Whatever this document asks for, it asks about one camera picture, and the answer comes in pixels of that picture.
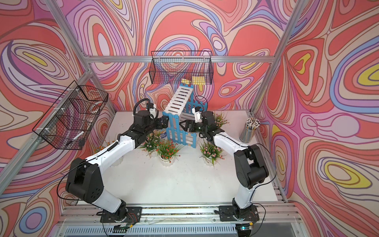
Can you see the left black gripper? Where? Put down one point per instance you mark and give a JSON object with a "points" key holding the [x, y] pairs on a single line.
{"points": [[165, 123]]}

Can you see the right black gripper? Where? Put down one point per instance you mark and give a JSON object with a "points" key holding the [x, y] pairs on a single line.
{"points": [[188, 122]]}

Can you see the blue white wooden rack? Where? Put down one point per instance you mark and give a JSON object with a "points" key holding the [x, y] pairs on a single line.
{"points": [[181, 108]]}

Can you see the pink flower potted plant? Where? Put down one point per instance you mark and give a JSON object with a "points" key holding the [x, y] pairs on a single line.
{"points": [[151, 144], [211, 154], [220, 119]]}

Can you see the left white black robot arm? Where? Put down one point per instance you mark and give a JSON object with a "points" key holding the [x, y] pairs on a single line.
{"points": [[84, 179]]}

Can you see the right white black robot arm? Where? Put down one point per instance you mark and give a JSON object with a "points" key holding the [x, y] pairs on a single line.
{"points": [[250, 166]]}

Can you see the red flower potted plant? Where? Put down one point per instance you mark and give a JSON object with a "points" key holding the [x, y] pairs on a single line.
{"points": [[167, 151]]}

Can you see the orange flower potted plant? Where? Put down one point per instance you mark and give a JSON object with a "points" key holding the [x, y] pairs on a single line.
{"points": [[103, 146]]}

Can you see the blue treehouse book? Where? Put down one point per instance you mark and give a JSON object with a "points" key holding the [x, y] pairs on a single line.
{"points": [[163, 134]]}

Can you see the small yellow block in basket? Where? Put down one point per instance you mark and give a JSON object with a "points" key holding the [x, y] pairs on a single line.
{"points": [[185, 82]]}

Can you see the yellow sponge in basket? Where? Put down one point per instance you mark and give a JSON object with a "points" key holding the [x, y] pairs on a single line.
{"points": [[198, 80]]}

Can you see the pencil holder cup with pencils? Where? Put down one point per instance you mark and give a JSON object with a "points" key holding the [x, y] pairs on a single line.
{"points": [[251, 125]]}

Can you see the white marker in basket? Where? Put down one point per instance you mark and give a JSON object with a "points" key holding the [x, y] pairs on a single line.
{"points": [[75, 138]]}

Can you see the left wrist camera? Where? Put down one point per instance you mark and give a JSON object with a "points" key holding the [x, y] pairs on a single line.
{"points": [[151, 107]]}

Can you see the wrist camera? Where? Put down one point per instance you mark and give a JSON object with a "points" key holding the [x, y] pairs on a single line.
{"points": [[196, 111], [151, 107]]}

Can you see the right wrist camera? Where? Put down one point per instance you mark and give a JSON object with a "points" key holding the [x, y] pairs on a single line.
{"points": [[196, 111]]}

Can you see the black wire basket back wall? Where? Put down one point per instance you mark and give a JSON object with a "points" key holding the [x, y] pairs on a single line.
{"points": [[171, 66]]}

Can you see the black wire basket wall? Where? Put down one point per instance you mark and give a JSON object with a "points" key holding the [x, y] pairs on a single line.
{"points": [[78, 112], [171, 66]]}

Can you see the black wire basket left wall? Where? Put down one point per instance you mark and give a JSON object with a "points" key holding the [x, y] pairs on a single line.
{"points": [[78, 112]]}

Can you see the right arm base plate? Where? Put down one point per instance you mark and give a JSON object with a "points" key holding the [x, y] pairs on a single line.
{"points": [[234, 213]]}

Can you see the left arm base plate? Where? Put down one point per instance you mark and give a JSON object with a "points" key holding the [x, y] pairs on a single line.
{"points": [[128, 214]]}

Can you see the aluminium front rail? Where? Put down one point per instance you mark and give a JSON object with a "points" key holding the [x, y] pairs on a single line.
{"points": [[276, 219]]}

